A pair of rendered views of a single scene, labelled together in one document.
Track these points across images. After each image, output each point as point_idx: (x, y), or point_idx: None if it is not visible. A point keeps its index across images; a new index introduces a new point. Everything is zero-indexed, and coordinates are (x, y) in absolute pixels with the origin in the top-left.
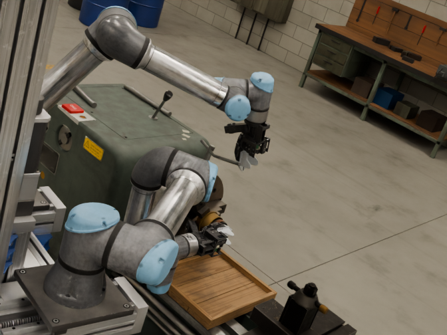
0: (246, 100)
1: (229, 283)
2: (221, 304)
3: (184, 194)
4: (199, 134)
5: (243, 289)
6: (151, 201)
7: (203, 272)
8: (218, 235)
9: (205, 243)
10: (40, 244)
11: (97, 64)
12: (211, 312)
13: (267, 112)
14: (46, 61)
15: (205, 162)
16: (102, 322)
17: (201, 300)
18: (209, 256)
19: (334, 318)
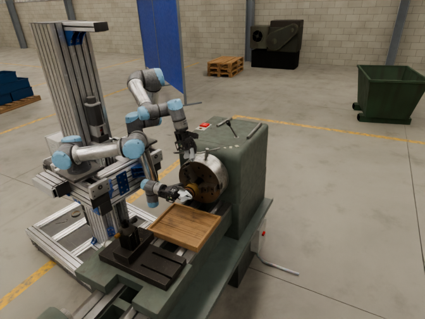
0: (140, 108)
1: (191, 229)
2: (168, 231)
3: (104, 145)
4: (241, 149)
5: (191, 235)
6: (141, 157)
7: (193, 218)
8: (169, 190)
9: (162, 191)
10: (126, 163)
11: (150, 94)
12: (159, 229)
13: (178, 123)
14: (64, 80)
15: (131, 138)
16: (78, 184)
17: (166, 223)
18: (209, 216)
19: (171, 270)
